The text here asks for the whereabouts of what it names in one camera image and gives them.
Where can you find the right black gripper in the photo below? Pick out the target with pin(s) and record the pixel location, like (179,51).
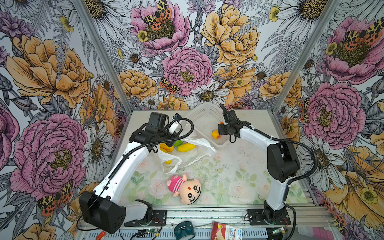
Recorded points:
(221,129)

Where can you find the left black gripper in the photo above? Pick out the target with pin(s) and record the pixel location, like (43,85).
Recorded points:
(170,143)

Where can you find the yellow peach with blush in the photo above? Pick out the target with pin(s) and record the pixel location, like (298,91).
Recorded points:
(216,135)

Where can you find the white plastic bag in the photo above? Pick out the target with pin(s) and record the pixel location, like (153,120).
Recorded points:
(183,153)

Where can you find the yellow mango fruit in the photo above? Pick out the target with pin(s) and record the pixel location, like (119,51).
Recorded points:
(186,147)

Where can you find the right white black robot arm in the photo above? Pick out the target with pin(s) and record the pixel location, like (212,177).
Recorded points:
(282,161)

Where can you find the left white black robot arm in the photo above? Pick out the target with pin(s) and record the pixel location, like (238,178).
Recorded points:
(109,192)

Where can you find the green lime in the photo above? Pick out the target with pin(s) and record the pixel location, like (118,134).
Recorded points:
(178,143)

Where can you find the white plastic mesh basket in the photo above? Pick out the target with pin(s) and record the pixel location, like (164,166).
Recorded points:
(206,118)

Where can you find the pink plush doll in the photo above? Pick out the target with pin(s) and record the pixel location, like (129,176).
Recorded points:
(188,190)

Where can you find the green circuit board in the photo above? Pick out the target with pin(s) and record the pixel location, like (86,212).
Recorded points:
(149,231)

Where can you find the teal tape roll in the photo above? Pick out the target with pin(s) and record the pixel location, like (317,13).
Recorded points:
(184,231)

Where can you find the red white bandage box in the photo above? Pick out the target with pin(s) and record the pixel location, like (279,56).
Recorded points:
(222,231)

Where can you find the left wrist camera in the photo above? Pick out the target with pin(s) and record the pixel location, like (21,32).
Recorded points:
(174,126)

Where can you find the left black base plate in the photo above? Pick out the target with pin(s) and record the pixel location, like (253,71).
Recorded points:
(157,218)

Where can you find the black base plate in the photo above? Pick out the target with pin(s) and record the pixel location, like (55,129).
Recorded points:
(157,218)
(268,217)

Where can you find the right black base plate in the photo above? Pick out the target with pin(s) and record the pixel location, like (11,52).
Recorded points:
(268,217)

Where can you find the red handled tool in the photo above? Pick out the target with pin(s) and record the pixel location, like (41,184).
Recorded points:
(101,235)

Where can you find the aluminium front rail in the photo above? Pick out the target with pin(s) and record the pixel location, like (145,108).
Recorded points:
(198,213)

